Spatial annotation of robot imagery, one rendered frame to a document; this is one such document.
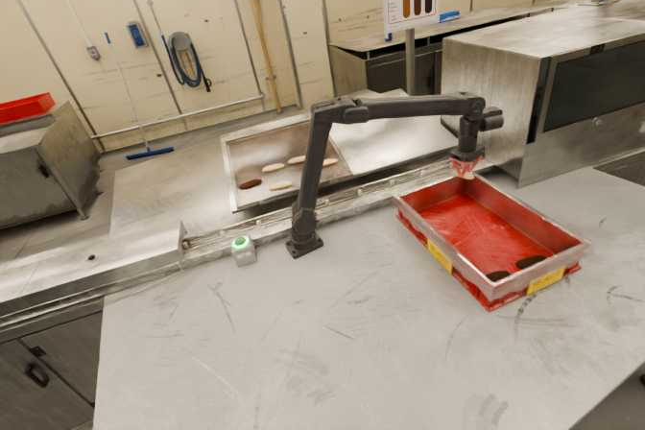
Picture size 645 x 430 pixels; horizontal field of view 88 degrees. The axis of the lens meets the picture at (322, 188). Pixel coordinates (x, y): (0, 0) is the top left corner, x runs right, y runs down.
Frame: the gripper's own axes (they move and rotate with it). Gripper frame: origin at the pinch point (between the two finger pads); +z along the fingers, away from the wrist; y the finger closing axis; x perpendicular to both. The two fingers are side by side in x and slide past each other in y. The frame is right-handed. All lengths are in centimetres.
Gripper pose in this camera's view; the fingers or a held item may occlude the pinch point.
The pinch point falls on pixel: (465, 172)
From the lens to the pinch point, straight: 124.5
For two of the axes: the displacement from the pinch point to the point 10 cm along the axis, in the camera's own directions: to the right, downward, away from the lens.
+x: -5.3, -3.9, 7.5
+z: 1.6, 8.2, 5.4
